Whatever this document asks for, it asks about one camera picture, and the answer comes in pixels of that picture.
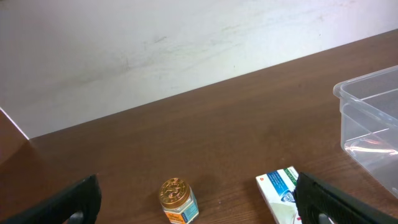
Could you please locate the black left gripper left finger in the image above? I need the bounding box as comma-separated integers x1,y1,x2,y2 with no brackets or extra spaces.
1,174,102,224

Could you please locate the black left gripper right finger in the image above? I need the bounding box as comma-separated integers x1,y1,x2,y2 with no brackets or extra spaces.
294,172,397,224

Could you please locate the white Panadol medicine box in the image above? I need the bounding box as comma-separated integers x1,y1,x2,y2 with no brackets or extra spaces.
256,166,302,224

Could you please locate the gold lid balm jar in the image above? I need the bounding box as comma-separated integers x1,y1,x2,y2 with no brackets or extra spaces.
159,177,199,224

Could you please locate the clear plastic container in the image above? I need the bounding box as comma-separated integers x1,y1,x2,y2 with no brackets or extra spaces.
333,66,397,197

